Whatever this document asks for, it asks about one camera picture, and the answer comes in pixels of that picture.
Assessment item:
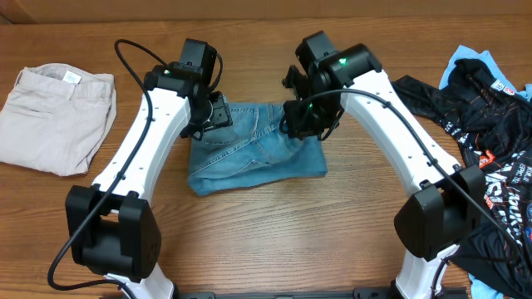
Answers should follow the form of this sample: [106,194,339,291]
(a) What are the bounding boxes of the folded beige trousers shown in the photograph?
[1,63,117,176]

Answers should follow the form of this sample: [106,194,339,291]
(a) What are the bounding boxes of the light blue cloth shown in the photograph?
[439,45,531,101]

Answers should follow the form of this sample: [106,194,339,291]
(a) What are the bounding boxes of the light blue denim jeans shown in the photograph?
[187,103,328,196]

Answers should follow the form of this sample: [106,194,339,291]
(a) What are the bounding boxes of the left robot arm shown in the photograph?
[47,39,233,298]

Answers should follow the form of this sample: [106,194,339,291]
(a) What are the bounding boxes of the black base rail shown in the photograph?
[178,287,401,299]

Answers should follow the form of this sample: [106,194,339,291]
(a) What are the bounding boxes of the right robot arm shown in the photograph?
[279,32,485,298]

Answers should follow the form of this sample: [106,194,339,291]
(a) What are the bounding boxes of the black printed t-shirt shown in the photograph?
[394,59,531,298]

